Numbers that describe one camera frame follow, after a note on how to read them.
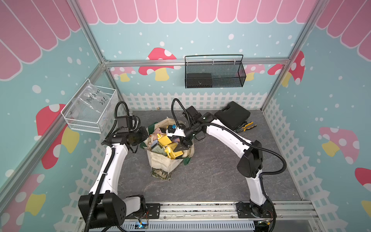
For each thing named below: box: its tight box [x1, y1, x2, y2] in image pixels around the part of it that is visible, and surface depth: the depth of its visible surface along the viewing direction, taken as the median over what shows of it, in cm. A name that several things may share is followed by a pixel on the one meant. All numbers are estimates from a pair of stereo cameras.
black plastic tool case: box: [214, 101, 251, 131], surface depth 114 cm
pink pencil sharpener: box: [153, 127, 164, 138], surface depth 86 cm
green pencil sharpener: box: [151, 143, 168, 157], surface depth 77 cm
